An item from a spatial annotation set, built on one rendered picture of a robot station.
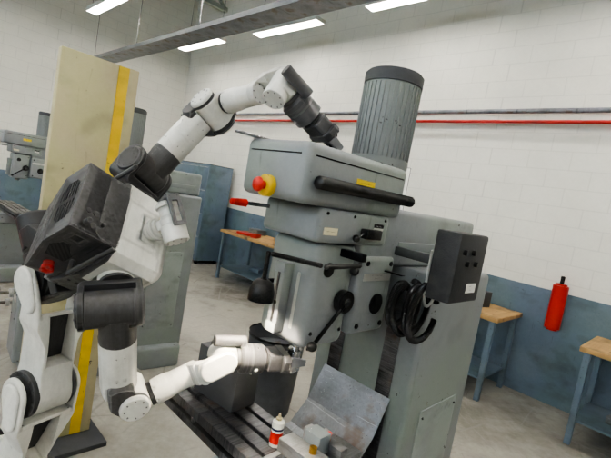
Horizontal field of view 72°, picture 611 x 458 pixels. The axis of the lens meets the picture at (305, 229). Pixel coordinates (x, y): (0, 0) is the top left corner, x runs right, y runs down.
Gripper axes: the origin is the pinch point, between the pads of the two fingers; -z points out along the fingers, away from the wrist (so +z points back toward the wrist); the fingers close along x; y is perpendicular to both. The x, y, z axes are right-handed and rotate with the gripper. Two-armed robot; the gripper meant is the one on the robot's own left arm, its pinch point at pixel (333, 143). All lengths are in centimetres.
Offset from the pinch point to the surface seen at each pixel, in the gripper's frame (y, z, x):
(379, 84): 27.0, -1.7, -2.9
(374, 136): 12.9, -11.1, -1.9
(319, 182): -18.4, 5.2, 20.2
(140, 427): -171, -89, -168
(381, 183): -1.2, -16.7, 9.4
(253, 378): -77, -44, -26
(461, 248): -5.3, -38.7, 29.5
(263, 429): -86, -50, -11
